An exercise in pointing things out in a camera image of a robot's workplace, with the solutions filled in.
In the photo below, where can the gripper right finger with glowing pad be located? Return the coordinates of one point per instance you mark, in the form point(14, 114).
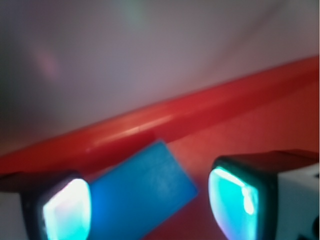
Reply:
point(272, 195)

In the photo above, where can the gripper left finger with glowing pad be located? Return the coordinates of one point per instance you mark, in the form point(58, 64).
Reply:
point(44, 206)

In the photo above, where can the blue rectangular block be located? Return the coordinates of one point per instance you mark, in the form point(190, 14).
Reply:
point(139, 194)

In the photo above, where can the red plastic tray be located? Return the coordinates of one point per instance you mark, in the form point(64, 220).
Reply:
point(277, 109)

